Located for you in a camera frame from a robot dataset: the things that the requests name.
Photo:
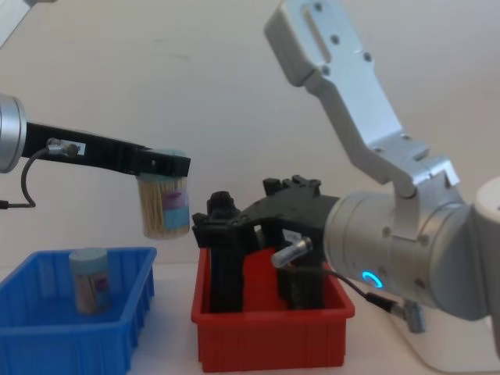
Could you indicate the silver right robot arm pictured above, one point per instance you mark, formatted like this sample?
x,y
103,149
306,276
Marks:
x,y
375,117

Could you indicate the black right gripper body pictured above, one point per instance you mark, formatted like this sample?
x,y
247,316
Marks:
x,y
297,211

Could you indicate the blue plastic bin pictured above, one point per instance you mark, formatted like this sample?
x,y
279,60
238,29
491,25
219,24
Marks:
x,y
58,343

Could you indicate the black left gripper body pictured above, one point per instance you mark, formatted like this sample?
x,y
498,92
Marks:
x,y
78,150

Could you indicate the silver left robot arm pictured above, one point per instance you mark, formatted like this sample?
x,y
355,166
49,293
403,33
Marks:
x,y
9,133

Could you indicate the toothpick jar with teal lid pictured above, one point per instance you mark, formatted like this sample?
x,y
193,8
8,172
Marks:
x,y
90,283
158,211

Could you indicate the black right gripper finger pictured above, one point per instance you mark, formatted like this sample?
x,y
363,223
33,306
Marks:
x,y
226,269
301,289

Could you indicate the red plastic bin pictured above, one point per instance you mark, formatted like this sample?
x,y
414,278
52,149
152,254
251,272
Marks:
x,y
265,338

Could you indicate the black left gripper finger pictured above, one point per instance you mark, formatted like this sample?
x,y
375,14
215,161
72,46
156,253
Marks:
x,y
166,166

